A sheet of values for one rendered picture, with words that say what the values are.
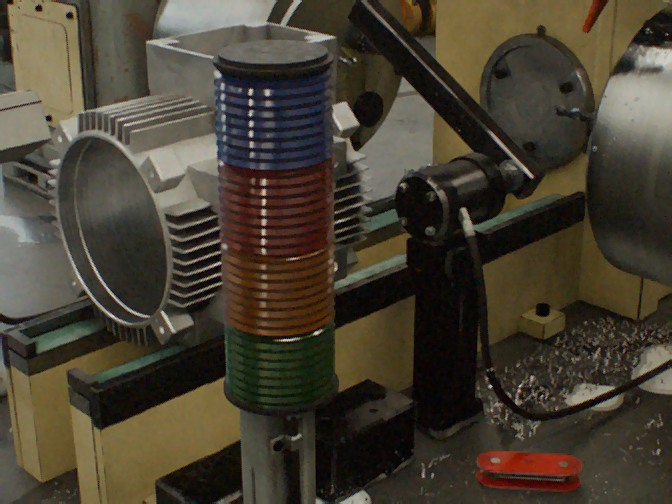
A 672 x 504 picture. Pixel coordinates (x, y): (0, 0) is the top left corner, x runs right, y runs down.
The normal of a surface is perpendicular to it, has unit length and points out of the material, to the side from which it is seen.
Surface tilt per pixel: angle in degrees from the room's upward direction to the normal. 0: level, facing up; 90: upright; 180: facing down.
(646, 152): 77
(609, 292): 90
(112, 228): 66
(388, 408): 0
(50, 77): 90
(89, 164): 118
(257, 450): 90
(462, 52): 90
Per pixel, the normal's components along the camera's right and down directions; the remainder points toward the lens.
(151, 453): 0.70, 0.27
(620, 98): -0.63, -0.20
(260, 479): -0.72, 0.27
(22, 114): 0.62, -0.19
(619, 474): 0.00, -0.93
